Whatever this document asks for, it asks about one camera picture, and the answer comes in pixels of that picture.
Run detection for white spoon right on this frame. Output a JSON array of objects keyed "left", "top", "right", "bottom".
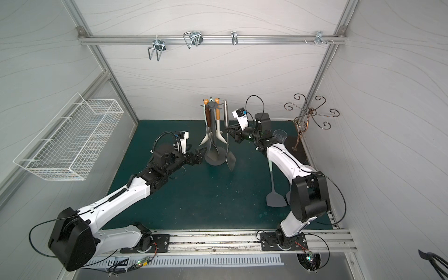
[{"left": 215, "top": 109, "right": 227, "bottom": 144}]

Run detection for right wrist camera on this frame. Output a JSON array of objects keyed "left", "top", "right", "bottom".
[{"left": 232, "top": 107, "right": 249, "bottom": 131}]

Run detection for aluminium front rail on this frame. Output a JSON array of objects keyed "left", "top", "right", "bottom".
[{"left": 69, "top": 229, "right": 358, "bottom": 258}]

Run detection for aluminium top rail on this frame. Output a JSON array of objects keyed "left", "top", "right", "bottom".
[{"left": 78, "top": 32, "right": 348, "bottom": 46}]

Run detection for grey utensil rack stand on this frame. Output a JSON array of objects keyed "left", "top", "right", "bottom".
[{"left": 200, "top": 98, "right": 226, "bottom": 166}]

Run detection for green mat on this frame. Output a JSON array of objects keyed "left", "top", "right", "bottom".
[{"left": 106, "top": 120, "right": 290, "bottom": 231}]

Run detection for metal hook small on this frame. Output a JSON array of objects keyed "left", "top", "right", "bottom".
[{"left": 231, "top": 31, "right": 238, "bottom": 46}]

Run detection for white wire basket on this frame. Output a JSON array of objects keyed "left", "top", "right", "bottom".
[{"left": 13, "top": 93, "right": 124, "bottom": 181}]

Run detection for steel turner wood handle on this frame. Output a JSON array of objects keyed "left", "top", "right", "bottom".
[{"left": 204, "top": 99, "right": 212, "bottom": 128}]

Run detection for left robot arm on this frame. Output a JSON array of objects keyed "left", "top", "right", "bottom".
[{"left": 48, "top": 131, "right": 207, "bottom": 271}]

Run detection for white spoon left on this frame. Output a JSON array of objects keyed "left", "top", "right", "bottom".
[{"left": 198, "top": 104, "right": 210, "bottom": 147}]

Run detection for white spoon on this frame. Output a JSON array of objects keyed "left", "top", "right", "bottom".
[
  {"left": 198, "top": 104, "right": 210, "bottom": 147},
  {"left": 215, "top": 109, "right": 227, "bottom": 144}
]

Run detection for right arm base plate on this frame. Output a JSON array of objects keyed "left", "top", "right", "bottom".
[{"left": 257, "top": 231, "right": 309, "bottom": 252}]

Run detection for black object at corner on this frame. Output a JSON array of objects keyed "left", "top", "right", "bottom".
[{"left": 418, "top": 250, "right": 448, "bottom": 280}]

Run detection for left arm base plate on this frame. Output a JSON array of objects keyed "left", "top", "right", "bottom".
[{"left": 120, "top": 234, "right": 170, "bottom": 254}]

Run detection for metal hook right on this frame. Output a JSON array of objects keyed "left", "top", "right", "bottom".
[{"left": 303, "top": 31, "right": 335, "bottom": 45}]

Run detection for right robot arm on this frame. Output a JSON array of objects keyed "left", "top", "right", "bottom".
[{"left": 224, "top": 105, "right": 331, "bottom": 251}]

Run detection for copper mug tree stand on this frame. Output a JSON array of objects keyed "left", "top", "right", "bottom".
[{"left": 283, "top": 93, "right": 340, "bottom": 151}]

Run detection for clear drinking glass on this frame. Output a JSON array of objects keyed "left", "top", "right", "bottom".
[{"left": 273, "top": 129, "right": 288, "bottom": 144}]

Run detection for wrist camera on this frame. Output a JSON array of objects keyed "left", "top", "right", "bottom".
[
  {"left": 174, "top": 131, "right": 189, "bottom": 154},
  {"left": 232, "top": 107, "right": 249, "bottom": 131}
]

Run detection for grey spatula mint handle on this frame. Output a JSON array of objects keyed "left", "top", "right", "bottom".
[
  {"left": 266, "top": 160, "right": 287, "bottom": 208},
  {"left": 285, "top": 190, "right": 291, "bottom": 205}
]

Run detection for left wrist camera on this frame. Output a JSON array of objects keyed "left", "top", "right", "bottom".
[{"left": 174, "top": 131, "right": 189, "bottom": 154}]

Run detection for metal hook middle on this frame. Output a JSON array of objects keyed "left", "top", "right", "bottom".
[{"left": 183, "top": 31, "right": 204, "bottom": 49}]

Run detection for metal hook left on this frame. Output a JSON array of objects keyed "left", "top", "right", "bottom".
[{"left": 148, "top": 38, "right": 166, "bottom": 61}]

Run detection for aluminium rail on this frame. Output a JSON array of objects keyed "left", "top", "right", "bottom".
[
  {"left": 78, "top": 32, "right": 348, "bottom": 46},
  {"left": 69, "top": 229, "right": 358, "bottom": 258}
]

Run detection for white vent strip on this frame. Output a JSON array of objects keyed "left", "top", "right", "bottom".
[{"left": 86, "top": 254, "right": 284, "bottom": 269}]

